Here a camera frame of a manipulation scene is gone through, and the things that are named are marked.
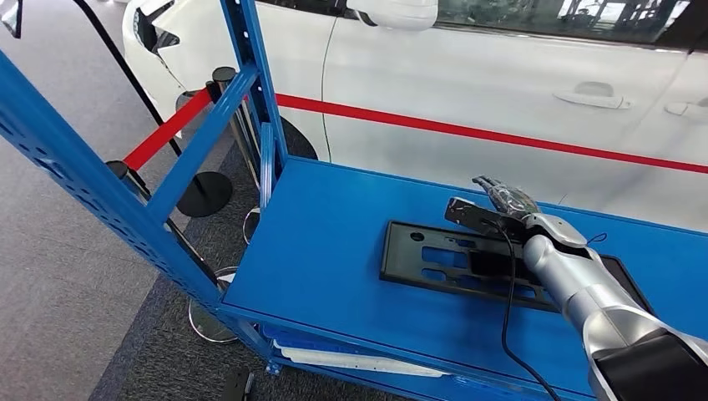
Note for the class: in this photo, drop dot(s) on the black plastic frame part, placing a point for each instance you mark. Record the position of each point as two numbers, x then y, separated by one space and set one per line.
401 260

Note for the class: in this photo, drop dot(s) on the blue metal shelf rack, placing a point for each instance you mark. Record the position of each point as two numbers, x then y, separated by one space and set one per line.
332 249

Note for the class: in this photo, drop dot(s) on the white car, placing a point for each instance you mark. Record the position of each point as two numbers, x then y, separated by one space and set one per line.
442 72

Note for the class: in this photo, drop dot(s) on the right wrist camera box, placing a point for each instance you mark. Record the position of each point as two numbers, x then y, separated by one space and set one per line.
470 216

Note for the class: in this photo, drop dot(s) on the chrome stanchion post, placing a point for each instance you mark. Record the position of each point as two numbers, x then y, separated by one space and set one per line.
224 75
204 326

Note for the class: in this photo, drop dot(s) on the dark angular object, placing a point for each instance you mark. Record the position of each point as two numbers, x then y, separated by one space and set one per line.
11 22

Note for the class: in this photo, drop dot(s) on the black pole stand disc base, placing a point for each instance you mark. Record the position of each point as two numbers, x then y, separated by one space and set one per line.
204 193

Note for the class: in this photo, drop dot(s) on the red barrier belt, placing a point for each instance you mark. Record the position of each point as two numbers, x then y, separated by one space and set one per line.
442 127
166 130

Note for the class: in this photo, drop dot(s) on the white plastic bin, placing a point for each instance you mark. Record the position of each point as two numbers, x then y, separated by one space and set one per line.
359 362

